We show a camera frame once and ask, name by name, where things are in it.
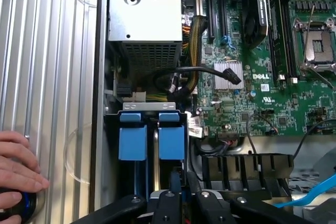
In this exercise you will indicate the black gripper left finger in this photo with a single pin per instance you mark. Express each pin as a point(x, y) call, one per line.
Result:
point(162, 208)

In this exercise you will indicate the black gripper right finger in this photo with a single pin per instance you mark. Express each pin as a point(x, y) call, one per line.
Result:
point(210, 208)

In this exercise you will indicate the person's left hand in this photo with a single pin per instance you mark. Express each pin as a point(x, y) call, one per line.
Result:
point(18, 161)

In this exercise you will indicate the person's right hand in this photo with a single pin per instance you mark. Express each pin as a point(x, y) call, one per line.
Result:
point(9, 208)

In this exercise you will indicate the black plastic fan shroud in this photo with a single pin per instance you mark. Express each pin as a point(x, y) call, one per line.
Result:
point(246, 166)

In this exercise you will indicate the hard drive in blue caddy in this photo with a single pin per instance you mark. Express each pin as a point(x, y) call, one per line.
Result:
point(149, 107)

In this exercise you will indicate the clear round disc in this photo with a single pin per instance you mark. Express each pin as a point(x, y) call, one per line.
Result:
point(68, 161)

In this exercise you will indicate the green motherboard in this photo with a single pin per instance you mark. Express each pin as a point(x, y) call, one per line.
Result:
point(262, 98)

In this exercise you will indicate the silver finned heat sink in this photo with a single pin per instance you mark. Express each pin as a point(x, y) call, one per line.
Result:
point(228, 74)

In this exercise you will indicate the open PC case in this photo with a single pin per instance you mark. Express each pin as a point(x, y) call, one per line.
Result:
point(99, 77)

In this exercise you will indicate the metal locking lever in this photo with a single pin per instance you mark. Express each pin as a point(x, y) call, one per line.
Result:
point(321, 77)
point(309, 32)

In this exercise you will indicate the black RAM slot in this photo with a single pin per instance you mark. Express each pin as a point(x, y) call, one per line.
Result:
point(291, 35)
point(275, 35)

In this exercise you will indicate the silver power supply unit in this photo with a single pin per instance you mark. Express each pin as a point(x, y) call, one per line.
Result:
point(144, 19)

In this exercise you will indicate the black expansion slot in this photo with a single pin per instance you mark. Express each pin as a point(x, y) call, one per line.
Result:
point(223, 11)
point(210, 11)

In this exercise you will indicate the CPU socket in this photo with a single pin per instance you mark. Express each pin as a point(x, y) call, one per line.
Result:
point(319, 43)

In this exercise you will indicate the black graphics card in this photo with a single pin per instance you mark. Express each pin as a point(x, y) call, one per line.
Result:
point(256, 11)

